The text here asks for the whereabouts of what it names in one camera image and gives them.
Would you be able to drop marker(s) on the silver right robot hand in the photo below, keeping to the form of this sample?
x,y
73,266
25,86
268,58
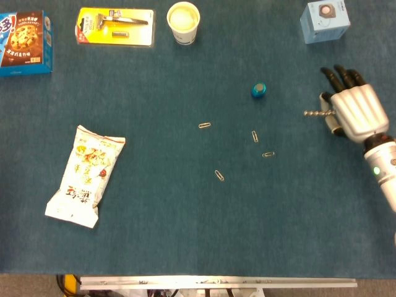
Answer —
x,y
360,111

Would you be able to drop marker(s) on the silver magnet bar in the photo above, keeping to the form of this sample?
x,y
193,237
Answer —
x,y
312,113

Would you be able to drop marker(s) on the paperclip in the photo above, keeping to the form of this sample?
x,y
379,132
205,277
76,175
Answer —
x,y
255,136
204,125
268,154
219,175

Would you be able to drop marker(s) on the paperclip bottom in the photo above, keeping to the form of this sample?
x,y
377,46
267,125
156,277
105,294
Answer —
x,y
219,175

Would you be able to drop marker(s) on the light blue cardboard box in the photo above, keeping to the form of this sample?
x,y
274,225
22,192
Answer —
x,y
323,28

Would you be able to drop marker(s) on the white paper cup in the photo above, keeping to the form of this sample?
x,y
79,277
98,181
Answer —
x,y
183,20

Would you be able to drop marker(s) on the teal table cloth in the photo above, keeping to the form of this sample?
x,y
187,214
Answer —
x,y
185,222

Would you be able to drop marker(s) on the yellow razor blister pack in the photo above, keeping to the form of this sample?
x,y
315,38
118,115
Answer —
x,y
136,32

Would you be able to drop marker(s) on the white snack bag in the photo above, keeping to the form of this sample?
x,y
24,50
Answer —
x,y
83,179

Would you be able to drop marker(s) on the yellow object under table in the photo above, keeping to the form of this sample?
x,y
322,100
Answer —
x,y
70,282

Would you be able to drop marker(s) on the blue chocolate cookie box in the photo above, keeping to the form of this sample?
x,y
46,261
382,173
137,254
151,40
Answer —
x,y
21,43

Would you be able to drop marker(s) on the aluminium rail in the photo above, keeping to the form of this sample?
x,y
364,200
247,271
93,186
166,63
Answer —
x,y
216,282

